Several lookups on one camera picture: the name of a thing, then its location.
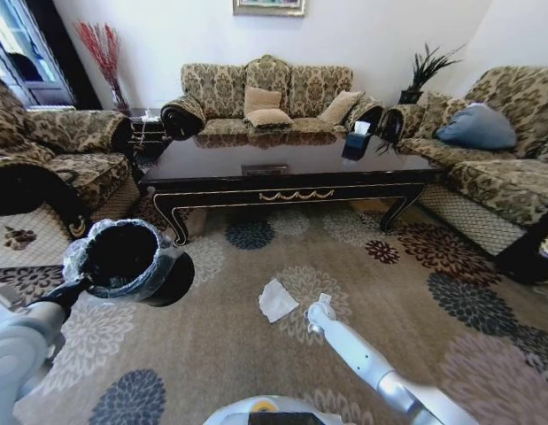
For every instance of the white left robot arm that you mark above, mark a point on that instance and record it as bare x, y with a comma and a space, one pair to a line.
21, 336

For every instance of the red dried branches vase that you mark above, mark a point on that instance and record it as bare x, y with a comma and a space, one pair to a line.
106, 57

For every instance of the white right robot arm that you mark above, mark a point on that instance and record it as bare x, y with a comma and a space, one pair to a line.
357, 350

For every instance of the black round trash bin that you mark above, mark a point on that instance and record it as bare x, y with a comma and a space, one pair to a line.
127, 261

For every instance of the patterned sofa with lattice base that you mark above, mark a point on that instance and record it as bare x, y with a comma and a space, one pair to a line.
499, 177

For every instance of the floral patterned rug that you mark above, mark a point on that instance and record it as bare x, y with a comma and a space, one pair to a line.
211, 345

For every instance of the clear plastic bin liner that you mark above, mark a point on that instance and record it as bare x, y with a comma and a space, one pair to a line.
74, 259

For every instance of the patterned armchair with dark armrests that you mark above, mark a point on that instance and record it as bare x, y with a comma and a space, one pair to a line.
56, 146

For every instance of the dark tissue box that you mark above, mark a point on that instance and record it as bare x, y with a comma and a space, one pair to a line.
355, 144

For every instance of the black glossy coffee table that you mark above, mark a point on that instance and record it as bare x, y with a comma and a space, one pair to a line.
278, 155

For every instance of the patterned three-seat sofa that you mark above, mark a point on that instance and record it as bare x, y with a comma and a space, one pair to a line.
220, 88

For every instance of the square beige cushion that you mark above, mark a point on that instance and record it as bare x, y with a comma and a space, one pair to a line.
261, 99

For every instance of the green potted plant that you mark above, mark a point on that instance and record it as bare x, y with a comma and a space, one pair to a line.
426, 71

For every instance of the blue cushion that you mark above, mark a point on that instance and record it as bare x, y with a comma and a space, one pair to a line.
477, 128

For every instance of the dark side table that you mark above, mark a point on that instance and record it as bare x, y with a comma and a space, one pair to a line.
145, 133

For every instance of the framed wall picture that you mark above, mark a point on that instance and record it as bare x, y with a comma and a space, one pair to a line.
269, 6

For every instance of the dark framed window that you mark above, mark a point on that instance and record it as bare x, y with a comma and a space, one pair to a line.
30, 48

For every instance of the crumpled white paper trash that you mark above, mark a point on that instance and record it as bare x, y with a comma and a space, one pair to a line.
277, 302

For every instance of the beige textured cushion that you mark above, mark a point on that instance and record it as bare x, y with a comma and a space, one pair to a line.
340, 107

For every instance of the flat beige cushion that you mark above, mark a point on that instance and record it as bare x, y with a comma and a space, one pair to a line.
269, 118

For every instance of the white robot front shell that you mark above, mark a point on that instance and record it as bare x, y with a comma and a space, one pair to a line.
269, 411

